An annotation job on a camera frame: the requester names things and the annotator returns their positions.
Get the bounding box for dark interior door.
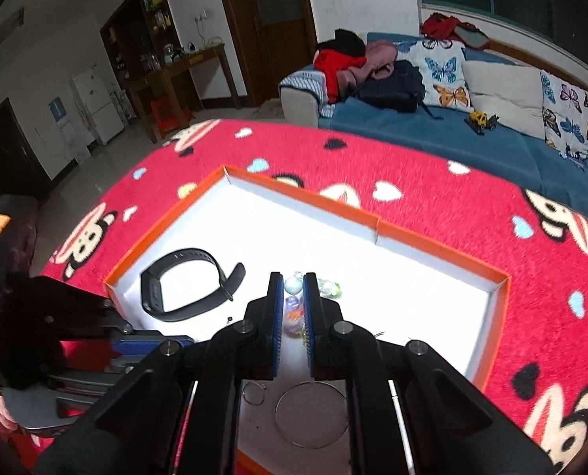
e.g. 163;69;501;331
0;98;44;199

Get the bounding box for brown wooden door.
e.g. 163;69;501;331
212;0;319;107

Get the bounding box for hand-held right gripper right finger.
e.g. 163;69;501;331
302;272;554;475

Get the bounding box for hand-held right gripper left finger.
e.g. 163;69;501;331
34;271;285;475

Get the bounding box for colourful beaded bracelet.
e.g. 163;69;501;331
283;270;344;337

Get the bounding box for yellow toy truck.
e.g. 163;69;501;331
467;110;500;134

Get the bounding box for black smart band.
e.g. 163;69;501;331
140;247;246;323

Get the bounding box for white stand blue panel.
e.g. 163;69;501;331
46;96;94;162

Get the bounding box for wooden side table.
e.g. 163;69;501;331
126;42;240;144

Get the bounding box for person's left forearm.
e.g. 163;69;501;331
0;242;69;389

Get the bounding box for black garment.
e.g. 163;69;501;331
316;28;369;57

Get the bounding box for butterfly print pillow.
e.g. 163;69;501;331
540;70;588;159
407;38;474;112

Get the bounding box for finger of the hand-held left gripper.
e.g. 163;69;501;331
36;276;196;360
49;362;137;395

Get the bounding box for blue sofa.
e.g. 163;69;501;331
279;32;588;231

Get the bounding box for large silver hoop bracelet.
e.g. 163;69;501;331
275;381;350;448

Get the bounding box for black backpack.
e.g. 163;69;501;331
356;59;426;114

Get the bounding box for small silver hoop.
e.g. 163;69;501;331
242;381;270;405

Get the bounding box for red cartoon monkey blanket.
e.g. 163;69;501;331
41;118;588;475

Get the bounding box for white refrigerator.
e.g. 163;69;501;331
71;64;125;146

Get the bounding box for dark wooden display cabinet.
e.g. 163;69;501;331
100;0;190;124

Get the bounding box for pink garment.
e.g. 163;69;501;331
333;40;398;102

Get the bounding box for red garment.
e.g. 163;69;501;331
314;48;369;105

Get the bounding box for plain white pillow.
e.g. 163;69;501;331
461;59;546;139

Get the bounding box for red plastic stool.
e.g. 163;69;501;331
150;96;196;139

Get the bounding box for wall mounted light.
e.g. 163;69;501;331
0;7;25;55

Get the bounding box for red clothes on windowsill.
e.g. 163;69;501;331
420;12;490;50

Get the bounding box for orange shallow cardboard box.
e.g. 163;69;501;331
103;165;512;475

